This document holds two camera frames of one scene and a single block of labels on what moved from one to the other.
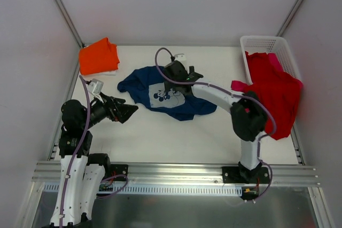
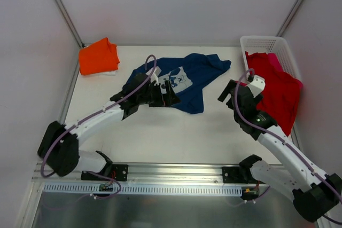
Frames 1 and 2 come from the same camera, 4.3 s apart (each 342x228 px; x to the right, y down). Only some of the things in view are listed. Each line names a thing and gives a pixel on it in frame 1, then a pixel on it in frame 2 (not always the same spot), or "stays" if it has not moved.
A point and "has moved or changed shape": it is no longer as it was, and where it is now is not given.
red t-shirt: (279, 93) stays
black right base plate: (236, 175) stays
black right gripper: (193, 73) to (234, 94)
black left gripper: (114, 109) to (163, 95)
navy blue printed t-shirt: (148, 86) has moved or changed shape
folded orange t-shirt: (99, 56) stays
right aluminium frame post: (298, 2) stays
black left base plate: (119, 169) stays
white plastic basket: (278, 45) stays
